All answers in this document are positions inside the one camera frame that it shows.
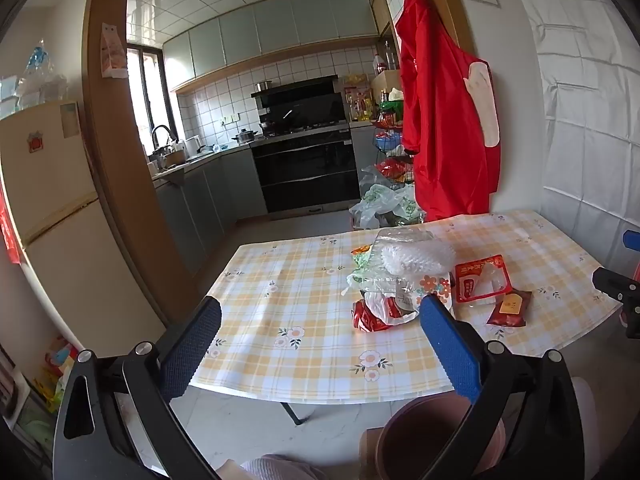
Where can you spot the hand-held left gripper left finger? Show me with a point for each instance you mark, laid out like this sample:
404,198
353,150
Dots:
192,340

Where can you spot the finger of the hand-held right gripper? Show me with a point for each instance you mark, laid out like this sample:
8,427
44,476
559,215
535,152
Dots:
615,285
632,240

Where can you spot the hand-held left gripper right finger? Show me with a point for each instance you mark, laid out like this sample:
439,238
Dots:
447,345

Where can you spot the white plastic bag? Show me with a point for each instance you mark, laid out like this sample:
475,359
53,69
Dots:
387,307

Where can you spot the pinkish brown plastic bin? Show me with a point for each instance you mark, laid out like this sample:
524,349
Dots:
420,435

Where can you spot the red white packet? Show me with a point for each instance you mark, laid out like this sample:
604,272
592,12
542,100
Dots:
480,280

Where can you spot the dark red small packet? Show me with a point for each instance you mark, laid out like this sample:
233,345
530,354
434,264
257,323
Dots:
510,307

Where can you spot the clear bubble wrap bag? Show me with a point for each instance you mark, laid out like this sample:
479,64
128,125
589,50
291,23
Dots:
415,257

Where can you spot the white green plastic wrapper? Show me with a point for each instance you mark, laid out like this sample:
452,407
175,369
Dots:
365,272

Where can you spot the yellow plaid floral tablecloth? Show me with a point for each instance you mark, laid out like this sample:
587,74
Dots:
300,300

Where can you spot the black table leg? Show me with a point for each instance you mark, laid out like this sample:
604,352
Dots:
295,412

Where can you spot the orange crumpled wrapper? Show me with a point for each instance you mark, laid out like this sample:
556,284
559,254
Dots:
360,250

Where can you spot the colourful packaging pile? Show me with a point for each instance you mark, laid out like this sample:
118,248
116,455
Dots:
55,370

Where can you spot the grey base cabinets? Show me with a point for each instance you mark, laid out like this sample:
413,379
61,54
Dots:
210,195

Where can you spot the white green shopping bags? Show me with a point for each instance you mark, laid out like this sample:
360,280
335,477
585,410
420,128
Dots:
385,205

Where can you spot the cream refrigerator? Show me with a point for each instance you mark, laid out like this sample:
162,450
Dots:
60,220

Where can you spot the red snack bag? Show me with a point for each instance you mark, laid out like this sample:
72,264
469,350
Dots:
395,170

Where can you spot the beige insole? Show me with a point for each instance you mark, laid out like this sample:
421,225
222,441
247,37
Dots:
486,105

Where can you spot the black stove oven unit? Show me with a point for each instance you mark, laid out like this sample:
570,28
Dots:
305,170

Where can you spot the lidded steel pot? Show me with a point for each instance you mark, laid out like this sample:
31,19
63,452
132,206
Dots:
245,137

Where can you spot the blue bowl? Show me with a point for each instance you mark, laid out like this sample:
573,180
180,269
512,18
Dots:
387,144

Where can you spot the curved kitchen faucet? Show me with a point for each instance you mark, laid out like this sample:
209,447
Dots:
160,132

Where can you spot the red hanging apron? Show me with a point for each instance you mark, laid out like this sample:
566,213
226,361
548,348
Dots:
440,135

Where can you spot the red hanging banner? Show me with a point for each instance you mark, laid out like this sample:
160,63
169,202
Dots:
10,230

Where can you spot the metal storage rack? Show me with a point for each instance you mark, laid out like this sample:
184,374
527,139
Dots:
395,125

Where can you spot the kitchen window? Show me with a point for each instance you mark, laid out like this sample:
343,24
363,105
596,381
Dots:
150,95

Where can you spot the black range hood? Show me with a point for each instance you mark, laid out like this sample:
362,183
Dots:
300,100

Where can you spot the yellow red snack packages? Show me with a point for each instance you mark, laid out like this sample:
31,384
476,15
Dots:
357,97

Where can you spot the small steel pot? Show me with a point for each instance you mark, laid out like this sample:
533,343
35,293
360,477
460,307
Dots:
264,86

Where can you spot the small cardboard box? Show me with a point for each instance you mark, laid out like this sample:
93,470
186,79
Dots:
385,81

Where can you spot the cooking oil bottle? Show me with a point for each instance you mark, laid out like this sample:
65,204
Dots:
380,64

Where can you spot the white orange paper bag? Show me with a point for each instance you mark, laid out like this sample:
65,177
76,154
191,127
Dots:
114,52

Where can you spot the clear plastic bags bundle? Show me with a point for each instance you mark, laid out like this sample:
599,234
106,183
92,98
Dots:
35,85

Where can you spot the wooden door frame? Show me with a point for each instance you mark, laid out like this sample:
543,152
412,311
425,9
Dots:
110,160

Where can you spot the white wall outlet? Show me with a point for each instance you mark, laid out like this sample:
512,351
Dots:
231,119

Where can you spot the grey-green wall cabinets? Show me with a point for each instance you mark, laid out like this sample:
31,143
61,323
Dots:
270,30

